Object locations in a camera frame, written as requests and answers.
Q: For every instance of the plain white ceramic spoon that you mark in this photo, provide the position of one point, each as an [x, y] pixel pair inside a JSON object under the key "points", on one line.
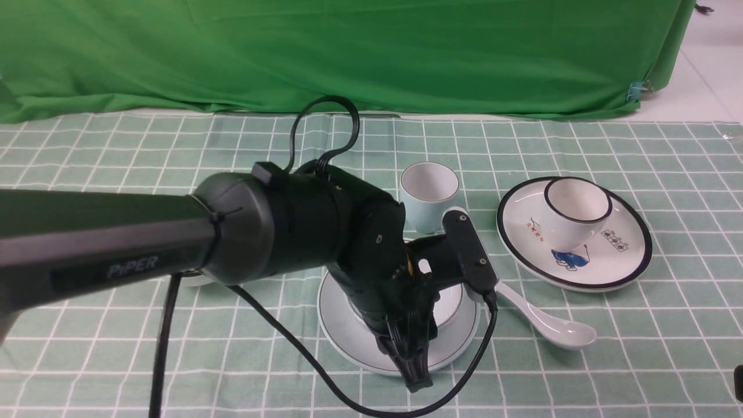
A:
{"points": [[566, 334]]}

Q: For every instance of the pale green plate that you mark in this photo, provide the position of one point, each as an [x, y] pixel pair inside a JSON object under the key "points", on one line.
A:
{"points": [[348, 334]]}

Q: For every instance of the pale green bowl brown rim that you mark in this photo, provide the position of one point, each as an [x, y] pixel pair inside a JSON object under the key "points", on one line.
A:
{"points": [[448, 304]]}

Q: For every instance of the blue binder clip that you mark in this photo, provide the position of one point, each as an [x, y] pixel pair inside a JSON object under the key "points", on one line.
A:
{"points": [[635, 92]]}

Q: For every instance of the white cup black rim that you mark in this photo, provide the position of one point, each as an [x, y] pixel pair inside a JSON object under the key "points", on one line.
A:
{"points": [[573, 210]]}

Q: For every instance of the green backdrop cloth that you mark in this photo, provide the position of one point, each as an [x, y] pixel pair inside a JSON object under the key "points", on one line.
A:
{"points": [[540, 59]]}

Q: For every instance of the pale green cup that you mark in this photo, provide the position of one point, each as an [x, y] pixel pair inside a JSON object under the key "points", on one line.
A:
{"points": [[427, 190]]}

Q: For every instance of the white plate black rim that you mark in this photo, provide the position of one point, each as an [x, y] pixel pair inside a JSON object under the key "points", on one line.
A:
{"points": [[614, 257]]}

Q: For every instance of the white bowl black rim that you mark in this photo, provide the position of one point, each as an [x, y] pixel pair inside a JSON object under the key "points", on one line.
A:
{"points": [[194, 279]]}

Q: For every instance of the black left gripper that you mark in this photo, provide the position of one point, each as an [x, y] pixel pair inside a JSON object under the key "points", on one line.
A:
{"points": [[396, 305]]}

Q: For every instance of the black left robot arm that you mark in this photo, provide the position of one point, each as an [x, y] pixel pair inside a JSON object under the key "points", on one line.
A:
{"points": [[234, 228]]}

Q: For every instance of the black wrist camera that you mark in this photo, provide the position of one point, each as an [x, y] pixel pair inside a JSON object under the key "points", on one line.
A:
{"points": [[454, 257]]}

